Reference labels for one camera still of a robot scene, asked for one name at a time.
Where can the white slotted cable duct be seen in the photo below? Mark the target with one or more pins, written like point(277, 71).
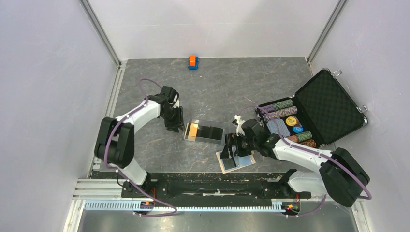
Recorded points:
point(146, 206)

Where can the green blue poker chip stack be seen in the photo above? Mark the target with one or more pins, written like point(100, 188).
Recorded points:
point(276, 106)

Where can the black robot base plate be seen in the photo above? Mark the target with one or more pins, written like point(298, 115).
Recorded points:
point(217, 189)

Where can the clear acrylic card box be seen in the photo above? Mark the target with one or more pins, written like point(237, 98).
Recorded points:
point(204, 132)

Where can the aluminium frame post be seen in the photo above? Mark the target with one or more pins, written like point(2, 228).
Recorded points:
point(339, 7)
point(100, 31)

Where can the purple poker chip stack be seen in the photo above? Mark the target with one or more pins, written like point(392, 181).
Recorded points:
point(281, 113)

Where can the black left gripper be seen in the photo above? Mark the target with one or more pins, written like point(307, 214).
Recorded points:
point(178, 123)

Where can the blue patterned playing card deck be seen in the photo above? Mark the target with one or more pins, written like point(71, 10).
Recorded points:
point(278, 126)

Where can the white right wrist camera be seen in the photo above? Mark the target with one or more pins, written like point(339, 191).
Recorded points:
point(238, 122)

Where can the beige leather card holder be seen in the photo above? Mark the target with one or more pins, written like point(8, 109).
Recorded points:
point(241, 161)

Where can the blue round chip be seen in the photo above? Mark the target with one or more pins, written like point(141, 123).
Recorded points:
point(298, 129)

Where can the brown poker chip stack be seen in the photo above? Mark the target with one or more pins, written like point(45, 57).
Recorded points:
point(304, 138)

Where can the yellow dealer button chip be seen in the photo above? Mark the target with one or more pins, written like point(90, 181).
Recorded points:
point(291, 121)

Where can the black and yellow credit cards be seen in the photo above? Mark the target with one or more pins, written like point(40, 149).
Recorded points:
point(205, 132)

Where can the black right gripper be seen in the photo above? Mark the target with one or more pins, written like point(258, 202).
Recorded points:
point(231, 139)

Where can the aluminium frame post left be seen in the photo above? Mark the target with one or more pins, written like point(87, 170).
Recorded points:
point(100, 31)

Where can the black poker chip case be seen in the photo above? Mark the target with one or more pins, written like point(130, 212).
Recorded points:
point(324, 108)

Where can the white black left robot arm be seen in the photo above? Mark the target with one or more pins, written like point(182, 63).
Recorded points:
point(115, 141)

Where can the aluminium frame post right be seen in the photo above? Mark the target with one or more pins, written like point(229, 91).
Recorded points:
point(339, 7)

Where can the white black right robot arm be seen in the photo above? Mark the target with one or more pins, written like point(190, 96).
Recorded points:
point(334, 173)

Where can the orange and blue toy car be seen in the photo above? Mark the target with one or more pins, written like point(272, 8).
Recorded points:
point(193, 63)

